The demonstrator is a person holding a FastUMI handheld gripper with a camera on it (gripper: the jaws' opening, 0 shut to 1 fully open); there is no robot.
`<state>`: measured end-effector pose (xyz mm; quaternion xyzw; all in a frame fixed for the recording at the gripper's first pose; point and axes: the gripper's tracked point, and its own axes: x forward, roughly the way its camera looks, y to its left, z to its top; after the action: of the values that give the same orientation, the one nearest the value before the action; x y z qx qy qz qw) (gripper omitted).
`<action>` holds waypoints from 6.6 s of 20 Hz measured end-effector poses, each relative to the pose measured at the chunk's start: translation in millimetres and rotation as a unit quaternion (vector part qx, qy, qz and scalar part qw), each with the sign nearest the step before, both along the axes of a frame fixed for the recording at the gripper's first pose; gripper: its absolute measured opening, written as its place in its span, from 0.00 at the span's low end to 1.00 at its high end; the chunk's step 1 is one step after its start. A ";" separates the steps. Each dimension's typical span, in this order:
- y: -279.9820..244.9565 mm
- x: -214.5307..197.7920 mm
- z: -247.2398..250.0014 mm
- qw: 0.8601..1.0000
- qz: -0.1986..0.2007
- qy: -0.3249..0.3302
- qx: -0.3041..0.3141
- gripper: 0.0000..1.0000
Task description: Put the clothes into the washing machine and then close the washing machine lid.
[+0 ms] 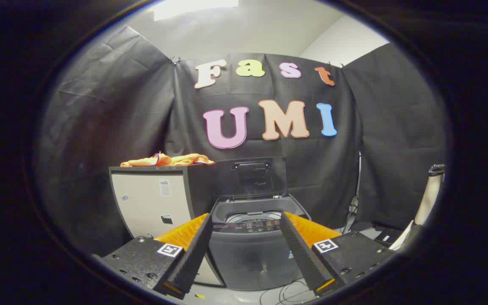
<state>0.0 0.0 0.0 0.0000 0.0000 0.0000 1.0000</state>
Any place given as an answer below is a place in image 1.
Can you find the dark grey washing machine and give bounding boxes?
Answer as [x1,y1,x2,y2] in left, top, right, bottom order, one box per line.
[207,193,312,292]

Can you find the black backdrop cloth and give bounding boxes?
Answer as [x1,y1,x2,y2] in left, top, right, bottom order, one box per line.
[36,25,448,255]

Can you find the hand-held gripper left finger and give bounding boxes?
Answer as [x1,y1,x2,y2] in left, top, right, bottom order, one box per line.
[100,212,215,300]

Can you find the cream tube with black cap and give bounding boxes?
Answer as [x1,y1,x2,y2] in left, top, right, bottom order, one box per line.
[413,164,446,225]

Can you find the orange garment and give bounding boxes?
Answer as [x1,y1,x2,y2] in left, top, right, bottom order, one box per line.
[120,152,216,168]

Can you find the flat black box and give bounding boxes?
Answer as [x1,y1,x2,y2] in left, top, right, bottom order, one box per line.
[372,227,405,247]

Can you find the grey cabinet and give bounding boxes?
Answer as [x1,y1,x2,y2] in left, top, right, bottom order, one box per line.
[108,164,224,287]

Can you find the black floor cable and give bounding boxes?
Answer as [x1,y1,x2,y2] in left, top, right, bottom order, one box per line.
[259,277,322,305]

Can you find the black cables beside backdrop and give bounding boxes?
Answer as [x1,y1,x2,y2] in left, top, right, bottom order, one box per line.
[341,152,362,234]

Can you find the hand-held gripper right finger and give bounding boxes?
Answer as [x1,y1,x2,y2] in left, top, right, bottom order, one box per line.
[279,211,397,297]

